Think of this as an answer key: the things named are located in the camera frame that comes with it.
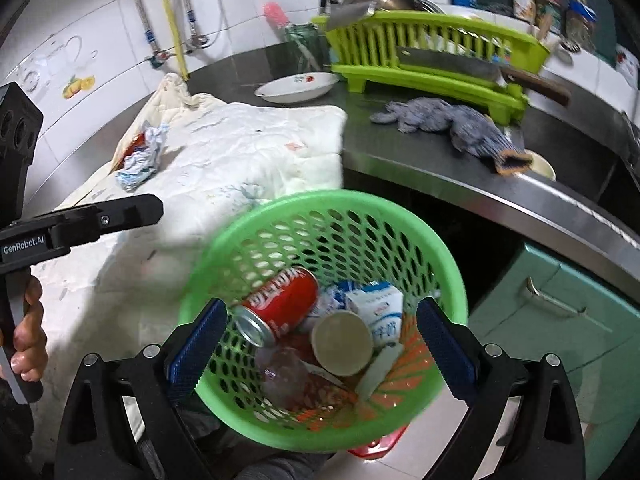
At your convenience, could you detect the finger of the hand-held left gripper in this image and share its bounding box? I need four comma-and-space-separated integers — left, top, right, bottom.
35, 194, 165, 252

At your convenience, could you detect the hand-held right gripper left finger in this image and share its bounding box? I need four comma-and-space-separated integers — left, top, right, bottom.
52, 297, 229, 480

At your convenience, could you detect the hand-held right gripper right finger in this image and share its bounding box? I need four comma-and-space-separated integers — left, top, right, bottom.
416, 297, 586, 480

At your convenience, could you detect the white blue wrapper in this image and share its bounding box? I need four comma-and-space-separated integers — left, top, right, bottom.
116, 125, 169, 192

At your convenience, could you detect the white plastic wrapper strip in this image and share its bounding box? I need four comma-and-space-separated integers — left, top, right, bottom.
355, 345, 403, 401

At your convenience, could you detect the red foil snack bag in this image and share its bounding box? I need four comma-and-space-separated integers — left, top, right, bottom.
119, 130, 150, 162

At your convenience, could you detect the white blue milk carton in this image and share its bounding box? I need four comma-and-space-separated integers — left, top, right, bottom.
345, 281, 405, 348

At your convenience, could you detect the red cartoon print canister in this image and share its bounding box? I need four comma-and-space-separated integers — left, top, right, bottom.
254, 332, 351, 413

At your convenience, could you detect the white paper cup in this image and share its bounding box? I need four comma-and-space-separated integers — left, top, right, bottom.
311, 310, 375, 377

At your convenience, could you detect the red soda can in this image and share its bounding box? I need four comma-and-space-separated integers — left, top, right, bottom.
232, 265, 320, 347

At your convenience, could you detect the blue white snack bag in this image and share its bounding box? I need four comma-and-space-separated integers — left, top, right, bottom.
317, 282, 362, 322

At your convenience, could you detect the green plastic basket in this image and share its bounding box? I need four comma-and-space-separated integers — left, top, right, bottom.
179, 189, 469, 453

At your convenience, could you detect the person's left hand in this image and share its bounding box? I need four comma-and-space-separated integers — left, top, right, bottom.
12, 276, 51, 385

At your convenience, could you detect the green cabinet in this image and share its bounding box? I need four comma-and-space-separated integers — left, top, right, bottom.
467, 242, 640, 480

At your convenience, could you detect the person's dark clothing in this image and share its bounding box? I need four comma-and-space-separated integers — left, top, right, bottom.
125, 400, 346, 480

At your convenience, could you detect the cream quilted cloth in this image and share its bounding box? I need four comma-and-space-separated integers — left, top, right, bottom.
30, 74, 348, 361

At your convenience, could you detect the cream bowl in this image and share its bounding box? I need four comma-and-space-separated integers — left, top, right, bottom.
522, 150, 557, 181

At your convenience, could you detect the white flower print bowl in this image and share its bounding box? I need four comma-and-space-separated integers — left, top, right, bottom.
254, 72, 340, 105

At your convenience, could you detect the grey dish rag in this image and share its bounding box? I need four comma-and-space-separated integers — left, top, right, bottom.
370, 97, 533, 177

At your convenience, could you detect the green glass utensil holder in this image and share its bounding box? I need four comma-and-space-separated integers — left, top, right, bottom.
285, 24, 328, 75

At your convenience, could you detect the pink bottle brush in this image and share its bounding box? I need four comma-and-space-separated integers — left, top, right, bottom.
262, 2, 293, 31

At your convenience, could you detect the steel cleaver blade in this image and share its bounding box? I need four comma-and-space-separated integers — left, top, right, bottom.
325, 0, 376, 31

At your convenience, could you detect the lime green dish rack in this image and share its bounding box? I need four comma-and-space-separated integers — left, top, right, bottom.
312, 10, 551, 123

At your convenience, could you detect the blue lid condiment jar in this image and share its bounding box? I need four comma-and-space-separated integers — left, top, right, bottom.
566, 0, 598, 53

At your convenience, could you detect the dark condiment jar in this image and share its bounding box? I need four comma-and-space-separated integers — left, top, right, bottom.
535, 0, 563, 36

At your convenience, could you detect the fruit wall sticker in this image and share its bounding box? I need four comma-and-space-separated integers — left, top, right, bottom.
62, 75, 96, 100

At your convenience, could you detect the grey outline wall sticker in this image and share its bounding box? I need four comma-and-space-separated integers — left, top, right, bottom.
20, 35, 98, 92

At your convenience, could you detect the metal cabinet handle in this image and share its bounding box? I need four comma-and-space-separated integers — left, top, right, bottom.
525, 277, 613, 333

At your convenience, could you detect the braided metal water hose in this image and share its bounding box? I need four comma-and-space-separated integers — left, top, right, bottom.
127, 0, 166, 61
175, 0, 202, 46

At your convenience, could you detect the wooden handled steel cleaver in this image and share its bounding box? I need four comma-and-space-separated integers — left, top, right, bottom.
395, 46, 572, 107

